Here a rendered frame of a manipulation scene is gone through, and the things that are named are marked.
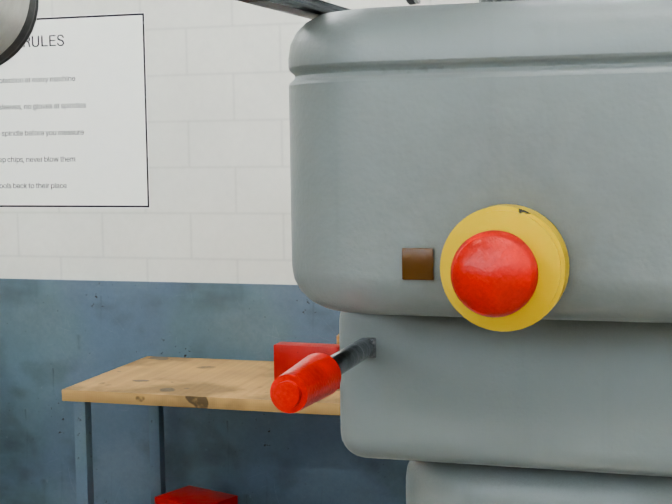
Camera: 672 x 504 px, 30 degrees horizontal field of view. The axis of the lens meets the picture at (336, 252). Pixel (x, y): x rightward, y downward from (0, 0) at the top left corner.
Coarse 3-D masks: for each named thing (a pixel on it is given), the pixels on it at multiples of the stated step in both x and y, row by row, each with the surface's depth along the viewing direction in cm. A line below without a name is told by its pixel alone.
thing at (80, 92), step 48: (48, 48) 559; (96, 48) 552; (144, 48) 545; (0, 96) 568; (48, 96) 561; (96, 96) 554; (144, 96) 547; (0, 144) 570; (48, 144) 563; (96, 144) 556; (144, 144) 549; (0, 192) 573; (48, 192) 565; (96, 192) 558; (144, 192) 551
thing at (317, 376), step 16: (336, 352) 69; (352, 352) 70; (368, 352) 72; (304, 368) 62; (320, 368) 63; (336, 368) 65; (272, 384) 61; (288, 384) 60; (304, 384) 61; (320, 384) 62; (336, 384) 65; (272, 400) 61; (288, 400) 61; (304, 400) 61
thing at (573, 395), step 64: (384, 320) 73; (448, 320) 72; (576, 320) 70; (384, 384) 74; (448, 384) 73; (512, 384) 71; (576, 384) 70; (640, 384) 69; (384, 448) 74; (448, 448) 73; (512, 448) 72; (576, 448) 71; (640, 448) 70
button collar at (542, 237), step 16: (496, 208) 59; (512, 208) 59; (528, 208) 60; (464, 224) 60; (480, 224) 60; (496, 224) 59; (512, 224) 59; (528, 224) 59; (544, 224) 59; (448, 240) 60; (464, 240) 60; (528, 240) 59; (544, 240) 59; (560, 240) 59; (448, 256) 60; (544, 256) 59; (560, 256) 59; (448, 272) 60; (544, 272) 59; (560, 272) 59; (448, 288) 60; (544, 288) 59; (560, 288) 59; (528, 304) 59; (544, 304) 59; (480, 320) 60; (496, 320) 60; (512, 320) 60; (528, 320) 59
